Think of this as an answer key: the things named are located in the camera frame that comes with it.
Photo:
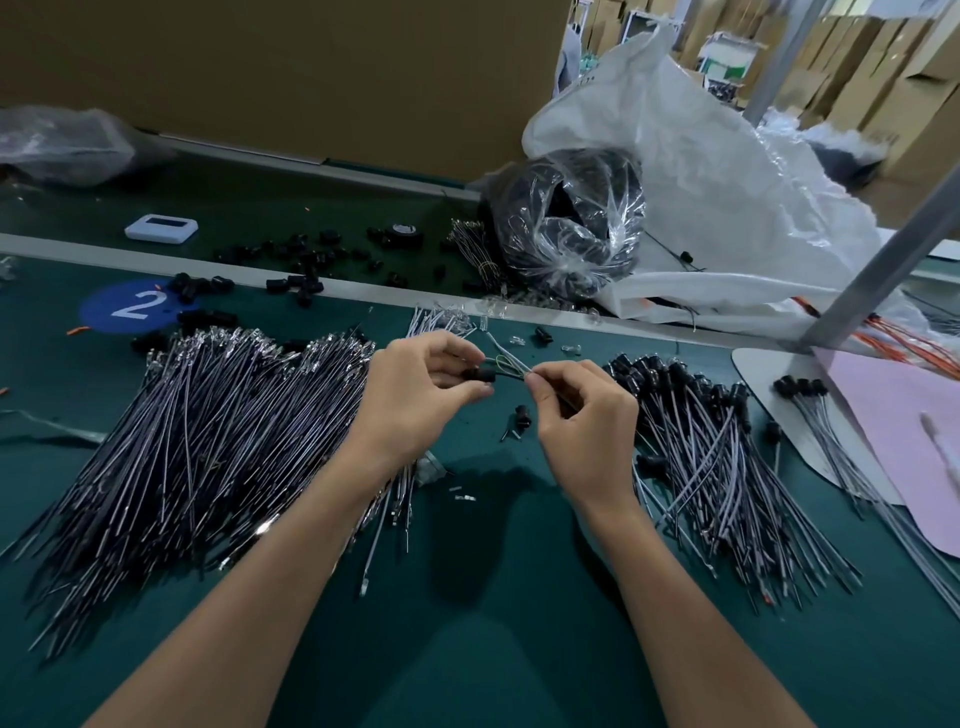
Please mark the clear plastic strip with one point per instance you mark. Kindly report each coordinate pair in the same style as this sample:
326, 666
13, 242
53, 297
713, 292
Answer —
45, 425

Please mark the small white timer device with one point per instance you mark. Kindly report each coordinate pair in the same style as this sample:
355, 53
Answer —
161, 228

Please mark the small clear plastic piece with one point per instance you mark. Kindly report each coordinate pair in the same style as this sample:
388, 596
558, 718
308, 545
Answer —
431, 468

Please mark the person's left forearm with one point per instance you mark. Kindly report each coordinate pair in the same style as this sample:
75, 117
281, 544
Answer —
248, 615

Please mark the grey metal frame post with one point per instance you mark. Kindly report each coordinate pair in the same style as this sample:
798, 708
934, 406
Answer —
785, 60
888, 252

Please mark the brown cardboard panel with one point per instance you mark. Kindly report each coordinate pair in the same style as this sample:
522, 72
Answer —
300, 75

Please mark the white pen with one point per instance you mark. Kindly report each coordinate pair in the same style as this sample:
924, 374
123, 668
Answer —
942, 447

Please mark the blue round number sticker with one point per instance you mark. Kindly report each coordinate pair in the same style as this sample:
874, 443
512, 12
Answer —
135, 305

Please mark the pink paper sheet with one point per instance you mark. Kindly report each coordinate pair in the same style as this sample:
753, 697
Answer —
900, 438

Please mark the clear bag with black contents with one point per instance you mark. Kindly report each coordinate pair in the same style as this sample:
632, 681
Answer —
570, 222

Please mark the stack of cardboard boxes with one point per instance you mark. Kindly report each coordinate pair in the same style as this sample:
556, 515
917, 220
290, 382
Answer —
912, 83

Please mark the black plastic caps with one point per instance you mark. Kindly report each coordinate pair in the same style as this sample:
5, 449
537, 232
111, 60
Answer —
300, 281

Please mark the crumpled clear plastic bag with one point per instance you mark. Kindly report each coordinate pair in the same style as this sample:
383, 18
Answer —
63, 146

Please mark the person's right hand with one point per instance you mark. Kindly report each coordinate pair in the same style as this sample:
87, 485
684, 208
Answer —
588, 435

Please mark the person's right forearm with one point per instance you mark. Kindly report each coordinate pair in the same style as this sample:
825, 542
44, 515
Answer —
698, 630

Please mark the large white plastic sack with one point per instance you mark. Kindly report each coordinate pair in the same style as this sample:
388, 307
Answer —
735, 180

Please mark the person's left hand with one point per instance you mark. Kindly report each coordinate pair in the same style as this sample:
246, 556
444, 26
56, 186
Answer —
413, 405

